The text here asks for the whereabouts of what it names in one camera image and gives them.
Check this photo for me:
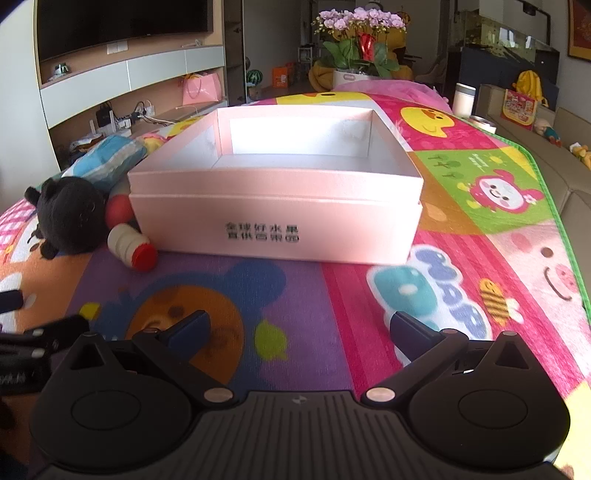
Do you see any white television cabinet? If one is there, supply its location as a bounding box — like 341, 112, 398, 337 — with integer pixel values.
34, 0, 245, 172

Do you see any white toy bottle red cap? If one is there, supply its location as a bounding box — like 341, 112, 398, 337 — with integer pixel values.
107, 222, 158, 271

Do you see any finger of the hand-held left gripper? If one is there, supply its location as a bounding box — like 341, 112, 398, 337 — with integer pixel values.
0, 290, 25, 315
23, 316, 91, 354

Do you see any red and white package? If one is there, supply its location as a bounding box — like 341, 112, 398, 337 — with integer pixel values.
501, 89, 539, 133

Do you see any television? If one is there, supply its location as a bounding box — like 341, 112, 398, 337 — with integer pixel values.
34, 0, 216, 64

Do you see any black plush toy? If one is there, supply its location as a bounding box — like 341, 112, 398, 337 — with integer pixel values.
24, 176, 110, 260

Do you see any white stool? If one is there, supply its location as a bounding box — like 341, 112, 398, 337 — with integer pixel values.
298, 45, 317, 77

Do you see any yellow plush chair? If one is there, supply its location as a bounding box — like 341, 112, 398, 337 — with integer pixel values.
307, 34, 414, 92

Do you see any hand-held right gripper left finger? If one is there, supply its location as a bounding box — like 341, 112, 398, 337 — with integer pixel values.
60, 310, 234, 404

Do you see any small plush toy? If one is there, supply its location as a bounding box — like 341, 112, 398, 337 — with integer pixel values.
536, 117, 563, 147

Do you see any orange box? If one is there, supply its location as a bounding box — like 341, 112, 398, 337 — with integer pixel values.
271, 62, 296, 89

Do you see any purple orchid plant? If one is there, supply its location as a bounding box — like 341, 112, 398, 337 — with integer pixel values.
311, 7, 410, 79

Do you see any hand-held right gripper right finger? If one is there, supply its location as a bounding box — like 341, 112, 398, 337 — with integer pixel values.
360, 311, 536, 408

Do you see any pink gift bag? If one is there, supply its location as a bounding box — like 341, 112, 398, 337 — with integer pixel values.
181, 71, 225, 107

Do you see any pink cardboard box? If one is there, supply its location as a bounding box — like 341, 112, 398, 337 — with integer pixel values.
127, 104, 424, 267

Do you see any blue plush pillow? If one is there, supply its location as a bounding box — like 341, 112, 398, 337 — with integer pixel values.
60, 135, 151, 192

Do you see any pink cloth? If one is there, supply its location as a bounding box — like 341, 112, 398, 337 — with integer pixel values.
332, 78, 451, 105

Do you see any white flower pot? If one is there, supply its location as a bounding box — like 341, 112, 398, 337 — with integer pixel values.
332, 68, 371, 86

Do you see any dark glass cabinet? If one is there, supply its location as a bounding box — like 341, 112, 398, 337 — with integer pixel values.
448, 9, 561, 112

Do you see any white power strip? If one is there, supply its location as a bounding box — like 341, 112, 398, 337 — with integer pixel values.
115, 104, 156, 131

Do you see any red wall picture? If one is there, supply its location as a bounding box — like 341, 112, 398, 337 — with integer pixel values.
567, 0, 591, 61

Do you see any yellow backpack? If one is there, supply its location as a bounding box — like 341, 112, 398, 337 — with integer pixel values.
515, 70, 548, 108

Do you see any white thermos cup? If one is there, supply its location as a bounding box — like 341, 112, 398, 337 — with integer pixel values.
452, 82, 476, 119

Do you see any colourful printed play mat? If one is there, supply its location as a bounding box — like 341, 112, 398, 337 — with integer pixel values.
0, 88, 591, 467

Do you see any red ball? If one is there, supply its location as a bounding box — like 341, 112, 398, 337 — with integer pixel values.
105, 194, 137, 230

